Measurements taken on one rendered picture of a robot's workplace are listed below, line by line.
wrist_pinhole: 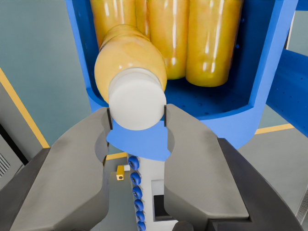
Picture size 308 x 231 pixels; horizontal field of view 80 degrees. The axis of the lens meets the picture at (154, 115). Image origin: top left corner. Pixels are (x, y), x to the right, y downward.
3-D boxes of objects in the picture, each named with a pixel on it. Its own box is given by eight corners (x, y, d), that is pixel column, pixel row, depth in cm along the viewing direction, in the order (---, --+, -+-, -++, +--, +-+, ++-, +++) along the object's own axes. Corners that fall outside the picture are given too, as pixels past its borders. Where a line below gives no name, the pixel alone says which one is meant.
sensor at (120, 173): (118, 170, 70) (117, 180, 66) (117, 164, 68) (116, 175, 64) (139, 168, 70) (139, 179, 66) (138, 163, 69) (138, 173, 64)
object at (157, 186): (151, 184, 71) (153, 226, 57) (150, 177, 68) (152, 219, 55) (177, 182, 71) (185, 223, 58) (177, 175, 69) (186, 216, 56)
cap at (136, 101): (173, 92, 14) (179, 103, 12) (141, 128, 15) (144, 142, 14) (130, 60, 12) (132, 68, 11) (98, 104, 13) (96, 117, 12)
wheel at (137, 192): (139, 202, 66) (143, 199, 67) (138, 194, 64) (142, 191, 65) (131, 194, 69) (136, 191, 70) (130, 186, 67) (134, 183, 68)
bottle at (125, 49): (156, 43, 30) (202, 88, 14) (130, 77, 32) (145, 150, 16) (119, 11, 26) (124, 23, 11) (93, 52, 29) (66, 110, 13)
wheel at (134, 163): (135, 173, 58) (140, 170, 60) (134, 163, 56) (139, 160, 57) (127, 165, 61) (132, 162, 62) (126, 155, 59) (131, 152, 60)
